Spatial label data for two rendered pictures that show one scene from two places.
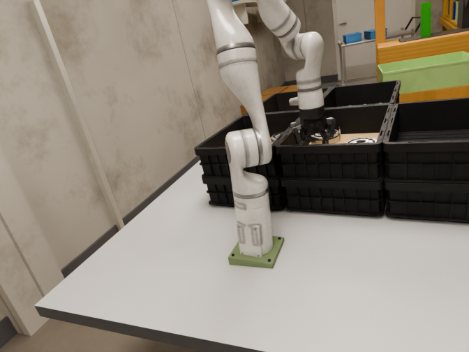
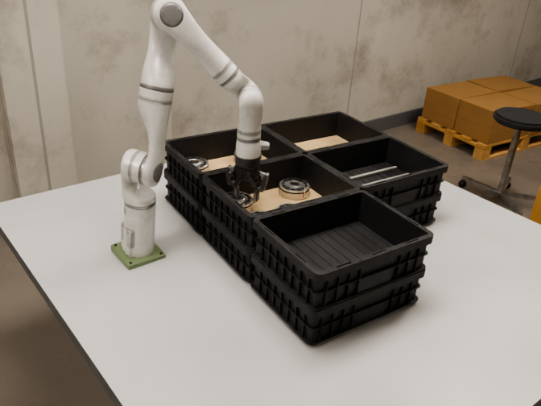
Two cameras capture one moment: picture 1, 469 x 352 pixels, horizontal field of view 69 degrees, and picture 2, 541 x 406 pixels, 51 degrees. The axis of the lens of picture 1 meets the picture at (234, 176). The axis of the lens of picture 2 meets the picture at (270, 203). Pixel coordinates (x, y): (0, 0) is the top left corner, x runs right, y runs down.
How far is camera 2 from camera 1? 1.11 m
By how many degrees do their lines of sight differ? 22
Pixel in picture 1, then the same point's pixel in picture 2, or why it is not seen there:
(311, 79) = (243, 131)
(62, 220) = (105, 142)
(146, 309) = (34, 246)
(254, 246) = (126, 246)
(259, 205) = (134, 216)
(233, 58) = (142, 95)
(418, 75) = not seen: outside the picture
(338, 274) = (155, 298)
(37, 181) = (92, 93)
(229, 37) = (145, 77)
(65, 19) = not seen: outside the picture
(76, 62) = not seen: outside the picture
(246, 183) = (125, 193)
